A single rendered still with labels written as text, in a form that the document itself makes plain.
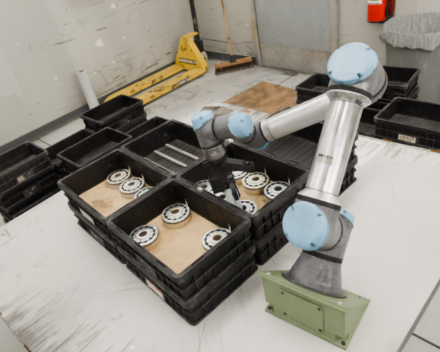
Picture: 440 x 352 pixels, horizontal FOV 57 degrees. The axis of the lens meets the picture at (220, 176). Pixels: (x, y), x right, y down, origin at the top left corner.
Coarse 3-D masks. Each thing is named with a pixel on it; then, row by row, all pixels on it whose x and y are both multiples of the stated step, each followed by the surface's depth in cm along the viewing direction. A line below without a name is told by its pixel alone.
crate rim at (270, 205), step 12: (228, 144) 161; (240, 144) 160; (264, 156) 150; (192, 168) 152; (300, 168) 139; (180, 180) 146; (300, 180) 134; (204, 192) 137; (288, 192) 131; (228, 204) 130; (276, 204) 128; (252, 216) 123; (264, 216) 126
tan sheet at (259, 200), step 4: (240, 184) 154; (240, 188) 153; (240, 192) 151; (244, 192) 150; (240, 196) 148; (244, 196) 148; (248, 196) 148; (256, 196) 147; (260, 196) 146; (252, 200) 145; (256, 200) 145; (260, 200) 144; (264, 200) 144; (256, 204) 143; (260, 204) 143; (264, 204) 142; (260, 208) 141
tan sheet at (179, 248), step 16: (160, 224) 143; (192, 224) 140; (208, 224) 139; (160, 240) 136; (176, 240) 135; (192, 240) 134; (160, 256) 130; (176, 256) 129; (192, 256) 128; (176, 272) 123
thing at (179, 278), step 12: (168, 180) 147; (132, 204) 139; (216, 204) 132; (240, 216) 124; (240, 228) 120; (132, 240) 123; (228, 240) 117; (144, 252) 118; (216, 252) 115; (156, 264) 114; (192, 264) 111; (204, 264) 113; (168, 276) 111; (180, 276) 108
